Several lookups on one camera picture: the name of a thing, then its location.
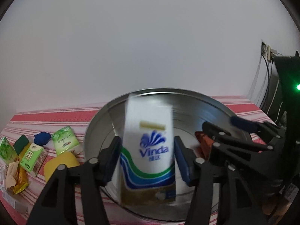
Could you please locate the black cable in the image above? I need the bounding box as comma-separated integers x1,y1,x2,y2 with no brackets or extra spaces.
259,56,270,113

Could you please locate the blue cloth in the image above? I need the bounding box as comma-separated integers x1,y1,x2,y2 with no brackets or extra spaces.
34,132,51,146

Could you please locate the light green tissue pack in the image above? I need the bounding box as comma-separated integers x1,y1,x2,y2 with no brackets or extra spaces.
51,126,83,155

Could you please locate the yellow sponge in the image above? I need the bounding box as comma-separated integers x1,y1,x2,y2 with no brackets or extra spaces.
44,151,81,183

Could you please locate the Vinda tissue pack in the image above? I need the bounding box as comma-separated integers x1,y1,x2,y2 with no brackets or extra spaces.
119,94,176,206

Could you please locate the dark green scouring pad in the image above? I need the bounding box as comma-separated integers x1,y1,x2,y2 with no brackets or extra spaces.
13,135,29,155

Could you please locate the wall power socket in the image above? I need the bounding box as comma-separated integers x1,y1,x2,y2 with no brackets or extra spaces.
261,41,268,59

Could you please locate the red striped bed sheet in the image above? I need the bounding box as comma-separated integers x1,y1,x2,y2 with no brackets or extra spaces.
1,95,274,224

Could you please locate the round metal tin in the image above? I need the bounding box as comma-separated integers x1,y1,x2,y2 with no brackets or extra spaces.
83,88,251,222

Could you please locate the green leaf tissue pack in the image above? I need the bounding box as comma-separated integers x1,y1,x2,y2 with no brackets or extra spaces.
0,137,19,166

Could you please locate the white charger plug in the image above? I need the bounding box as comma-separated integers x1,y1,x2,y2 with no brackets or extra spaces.
267,45,278,62

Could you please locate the red snack packet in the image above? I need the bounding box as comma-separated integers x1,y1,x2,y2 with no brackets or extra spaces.
195,131,214,161

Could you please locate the green white tissue pack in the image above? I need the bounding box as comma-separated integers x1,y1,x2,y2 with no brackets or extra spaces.
20,143,47,177

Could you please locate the gold snack packet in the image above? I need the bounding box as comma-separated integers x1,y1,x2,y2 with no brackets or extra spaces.
5,161,29,194

